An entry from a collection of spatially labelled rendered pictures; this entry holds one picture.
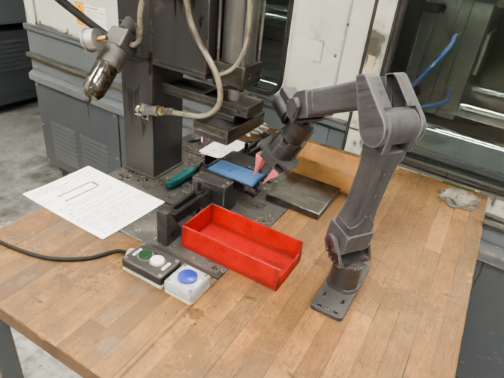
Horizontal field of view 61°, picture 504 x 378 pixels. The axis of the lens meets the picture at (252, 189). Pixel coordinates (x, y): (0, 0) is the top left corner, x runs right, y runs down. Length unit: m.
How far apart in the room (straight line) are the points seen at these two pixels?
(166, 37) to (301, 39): 0.70
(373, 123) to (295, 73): 0.99
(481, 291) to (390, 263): 0.74
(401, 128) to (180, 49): 0.57
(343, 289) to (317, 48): 0.97
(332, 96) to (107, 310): 0.59
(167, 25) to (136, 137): 0.34
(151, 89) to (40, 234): 0.44
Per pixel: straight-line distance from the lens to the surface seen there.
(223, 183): 1.09
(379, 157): 0.76
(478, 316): 1.84
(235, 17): 1.01
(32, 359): 2.03
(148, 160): 1.26
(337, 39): 1.61
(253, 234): 1.03
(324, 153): 1.41
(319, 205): 1.18
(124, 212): 1.13
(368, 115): 0.75
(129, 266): 0.94
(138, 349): 0.82
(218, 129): 1.01
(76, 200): 1.20
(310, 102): 0.91
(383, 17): 1.50
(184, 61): 1.07
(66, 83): 2.69
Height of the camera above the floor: 1.54
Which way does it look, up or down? 31 degrees down
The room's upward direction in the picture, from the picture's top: 7 degrees clockwise
